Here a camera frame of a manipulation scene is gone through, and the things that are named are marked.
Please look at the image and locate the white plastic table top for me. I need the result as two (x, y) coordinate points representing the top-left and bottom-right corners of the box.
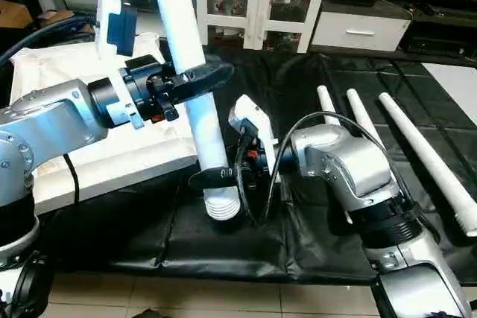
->
(10, 31), (218, 215)

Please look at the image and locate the white plastic table leg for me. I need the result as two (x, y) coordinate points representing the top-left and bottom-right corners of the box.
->
(378, 92), (477, 238)
(346, 88), (387, 147)
(147, 0), (244, 222)
(317, 84), (345, 131)

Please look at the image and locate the black work mat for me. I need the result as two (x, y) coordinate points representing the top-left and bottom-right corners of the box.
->
(0, 39), (477, 285)

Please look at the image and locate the brown cardboard box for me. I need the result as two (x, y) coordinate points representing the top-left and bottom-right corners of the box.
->
(0, 0), (35, 29)

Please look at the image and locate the white drawer unit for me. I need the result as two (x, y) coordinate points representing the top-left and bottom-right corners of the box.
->
(311, 10), (410, 53)

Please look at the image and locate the white flat board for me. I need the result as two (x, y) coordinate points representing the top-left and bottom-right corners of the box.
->
(422, 60), (477, 104)

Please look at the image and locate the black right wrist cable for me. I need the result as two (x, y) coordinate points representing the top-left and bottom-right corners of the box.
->
(234, 111), (405, 226)

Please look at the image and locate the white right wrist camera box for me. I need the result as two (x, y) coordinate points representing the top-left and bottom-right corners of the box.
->
(227, 95), (279, 161)

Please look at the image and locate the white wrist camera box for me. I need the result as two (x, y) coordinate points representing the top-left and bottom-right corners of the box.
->
(94, 0), (139, 60)
(227, 95), (279, 161)

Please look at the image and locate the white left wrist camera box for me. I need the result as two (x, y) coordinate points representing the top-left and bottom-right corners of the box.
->
(94, 0), (139, 60)

